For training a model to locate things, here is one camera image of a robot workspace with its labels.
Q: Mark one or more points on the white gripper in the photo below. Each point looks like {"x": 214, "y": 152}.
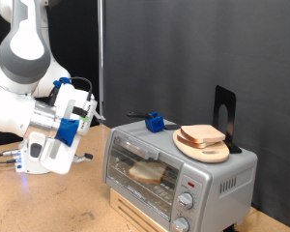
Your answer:
{"x": 63, "y": 161}

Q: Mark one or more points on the white bread slice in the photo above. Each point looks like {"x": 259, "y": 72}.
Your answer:
{"x": 148, "y": 170}
{"x": 188, "y": 142}

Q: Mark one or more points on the silver oven knob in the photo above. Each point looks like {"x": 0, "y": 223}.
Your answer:
{"x": 185, "y": 200}
{"x": 181, "y": 224}

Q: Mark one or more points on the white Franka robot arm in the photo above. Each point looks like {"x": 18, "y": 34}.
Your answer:
{"x": 19, "y": 48}

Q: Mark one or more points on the red oven indicator light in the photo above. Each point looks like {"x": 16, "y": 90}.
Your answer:
{"x": 191, "y": 184}

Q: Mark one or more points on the silver toaster oven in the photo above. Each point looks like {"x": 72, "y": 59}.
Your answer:
{"x": 235, "y": 167}

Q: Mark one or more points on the vertical metal pole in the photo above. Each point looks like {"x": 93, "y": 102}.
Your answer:
{"x": 101, "y": 64}

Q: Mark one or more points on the tan bread slice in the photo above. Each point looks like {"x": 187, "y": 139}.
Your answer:
{"x": 203, "y": 132}

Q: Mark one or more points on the round wooden board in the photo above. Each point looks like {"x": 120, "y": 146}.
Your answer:
{"x": 209, "y": 154}

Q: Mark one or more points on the black metal bookend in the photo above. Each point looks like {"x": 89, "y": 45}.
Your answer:
{"x": 230, "y": 100}

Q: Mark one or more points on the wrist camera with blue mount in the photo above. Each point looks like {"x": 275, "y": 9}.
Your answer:
{"x": 67, "y": 132}

